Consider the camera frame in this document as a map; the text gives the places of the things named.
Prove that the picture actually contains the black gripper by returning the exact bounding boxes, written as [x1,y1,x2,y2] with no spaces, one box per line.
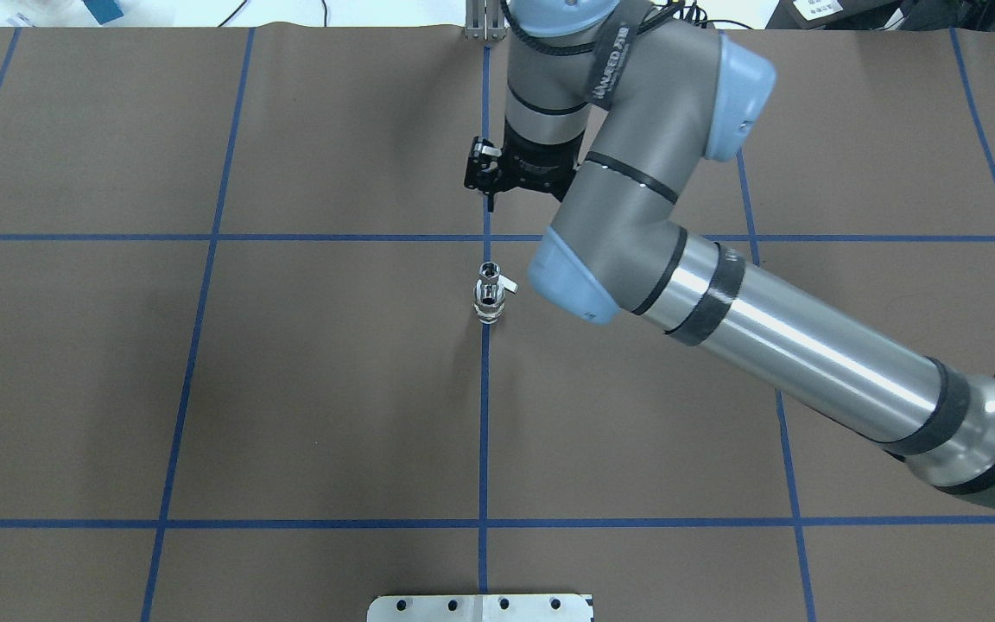
[463,121,585,213]

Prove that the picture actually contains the chrome angle pipe fitting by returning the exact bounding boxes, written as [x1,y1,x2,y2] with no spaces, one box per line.
[478,261,518,298]

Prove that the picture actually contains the white PPR valve with handle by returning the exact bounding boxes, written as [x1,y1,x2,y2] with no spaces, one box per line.
[473,287,508,326]

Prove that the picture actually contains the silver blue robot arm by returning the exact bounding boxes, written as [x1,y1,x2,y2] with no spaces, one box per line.
[465,1,995,509]

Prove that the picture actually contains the blue box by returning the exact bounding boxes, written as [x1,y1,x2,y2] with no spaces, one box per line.
[82,0,125,25]

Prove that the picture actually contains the brown paper table mat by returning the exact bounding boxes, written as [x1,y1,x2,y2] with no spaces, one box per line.
[0,24,995,621]

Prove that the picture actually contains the aluminium frame post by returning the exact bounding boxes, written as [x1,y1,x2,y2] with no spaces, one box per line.
[463,0,508,43]

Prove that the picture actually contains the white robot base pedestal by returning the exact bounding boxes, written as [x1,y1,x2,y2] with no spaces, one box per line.
[366,592,595,621]

